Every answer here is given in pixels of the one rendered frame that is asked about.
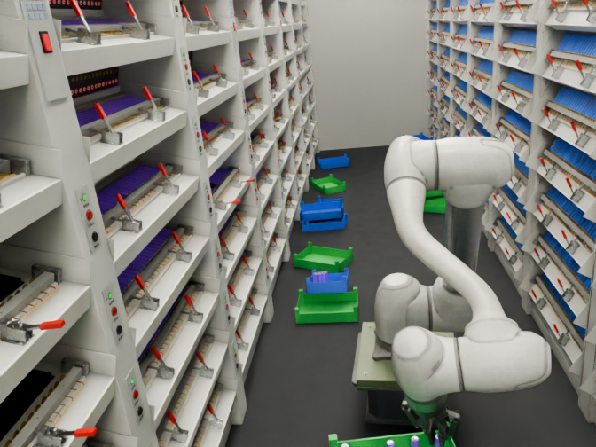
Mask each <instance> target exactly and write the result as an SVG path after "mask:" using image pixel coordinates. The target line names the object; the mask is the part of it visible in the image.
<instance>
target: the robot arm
mask: <svg viewBox="0 0 596 447"><path fill-rule="evenodd" d="M513 176H514V154H513V150H512V147H511V146H510V145H508V144H506V143H505V142H504V141H501V140H498V139H495V138H491V137H448V138H444V139H439V140H420V139H419V138H417V137H413V136H401V137H398V138H397V139H395V140H394V141H393V142H392V144H391V145H390V147H389V149H388V152H387V155H386V159H385V164H384V184H385V188H386V193H387V198H388V203H389V205H390V208H391V212H392V216H393V219H394V223H395V226H396V230H397V233H398V235H399V237H400V239H401V241H402V242H403V243H404V245H405V246H406V247H407V248H408V249H409V251H410V252H411V253H412V254H413V255H415V256H416V257H417V258H418V259H419V260H420V261H421V262H423V263H424V264H425V265H426V266H427V267H428V268H429V269H430V270H432V271H433V272H434V273H435V274H437V275H438V276H439V277H438V278H437V279H436V281H435V283H434V285H433V286H423V285H421V284H420V283H419V281H418V280H417V279H415V278H413V277H412V276H410V275H406V274H403V273H394V274H390V275H388V276H386V277H385V278H384V279H383V280H382V281H381V283H380V285H379V287H378V290H377V293H376V296H375V301H374V319H375V326H376V328H375V329H374V333H375V347H374V352H373V353H372V359H373V360H374V361H381V360H391V365H392V371H393V374H394V376H395V379H396V382H397V384H398V385H399V387H400V388H401V390H402V391H403V392H404V396H405V397H404V399H403V402H402V405H401V409H402V410H403V411H405V412H406V414H407V416H408V417H409V419H410V421H411V422H412V424H413V426H415V427H416V428H419V427H421V428H422V430H423V431H424V434H425V435H427V437H428V440H429V443H430V445H434V441H435V428H434V424H433V421H434V423H435V424H436V425H437V427H438V429H439V431H438V435H437V436H438V440H439V443H440V446H441V447H444V445H445V441H446V440H448V437H449V436H450V437H453V436H454V432H455V428H456V425H457V424H458V423H459V419H460V414H461V412H460V411H455V412H454V411H450V408H449V407H448V406H447V405H446V399H447V394H449V393H453V392H461V391H473V392H480V393H496V392H506V391H514V390H520V389H525V388H531V387H534V386H536V385H538V384H540V383H542V382H543V381H544V380H545V379H546V378H547V377H548V376H549V375H550V373H551V349H550V345H549V343H548V342H546V341H545V339H544V338H543V337H541V336H539V335H537V334H535V333H532V332H528V331H522V330H521V329H520V328H519V327H518V325H517V323H516V322H515V321H513V320H512V319H510V318H507V317H506V315H505V313H504V311H503V309H502V307H501V304H500V302H499V300H498V298H497V296H496V295H495V294H494V292H493V291H492V290H491V288H490V287H489V286H488V285H487V284H486V283H485V282H484V281H483V280H482V279H481V278H480V277H479V276H478V275H477V274H476V265H477V258H478V250H479V242H480V237H481V230H482V216H483V208H484V203H485V202H486V201H487V200H488V199H489V198H490V196H491V194H492V193H493V192H494V191H495V189H496V188H499V187H502V186H504V185H505V184H507V183H508V182H509V181H510V180H511V178H512V177H513ZM430 191H442V193H443V196H444V198H445V199H446V211H445V230H444V246H443V245H442V244H440V243H439V242H438V241H437V240H436V239H434V238H433V237H432V236H431V235H430V234H429V233H428V231H427V230H426V228H425V226H424V224H423V210H424V203H425V198H426V192H430ZM431 332H446V333H455V332H465V333H464V336H463V337H458V340H457V338H447V337H442V336H437V335H435V334H433V333H431ZM463 386H464V387H463ZM447 416H449V419H450V422H451V423H450V426H449V427H448V425H447V422H446V420H445V417H447ZM430 419H432V420H433V421H429V420H430ZM428 423H429V424H428Z"/></svg>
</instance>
